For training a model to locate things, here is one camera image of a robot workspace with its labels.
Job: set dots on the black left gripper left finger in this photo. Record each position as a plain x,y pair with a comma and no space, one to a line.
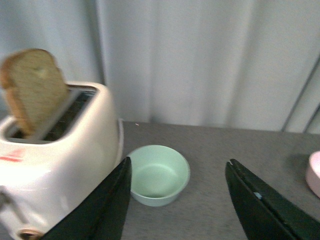
102,215

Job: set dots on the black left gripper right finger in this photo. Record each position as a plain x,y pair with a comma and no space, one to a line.
264,213

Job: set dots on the pink bowl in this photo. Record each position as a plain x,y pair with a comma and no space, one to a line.
312,175

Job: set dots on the mint green bowl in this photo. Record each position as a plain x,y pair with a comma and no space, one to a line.
159,175

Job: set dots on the cream white toaster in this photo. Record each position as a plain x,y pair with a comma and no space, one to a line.
45,177

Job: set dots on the toasted bread slice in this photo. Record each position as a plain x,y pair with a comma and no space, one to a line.
34,87

